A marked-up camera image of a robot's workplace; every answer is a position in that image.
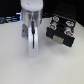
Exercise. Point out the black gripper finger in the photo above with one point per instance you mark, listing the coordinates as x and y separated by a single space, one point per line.
35 42
26 32

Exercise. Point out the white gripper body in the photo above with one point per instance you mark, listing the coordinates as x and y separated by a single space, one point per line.
28 17

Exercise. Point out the black kcup holder drawer box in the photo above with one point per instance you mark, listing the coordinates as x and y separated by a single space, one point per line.
61 30

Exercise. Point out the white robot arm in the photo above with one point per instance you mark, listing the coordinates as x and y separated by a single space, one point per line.
32 5

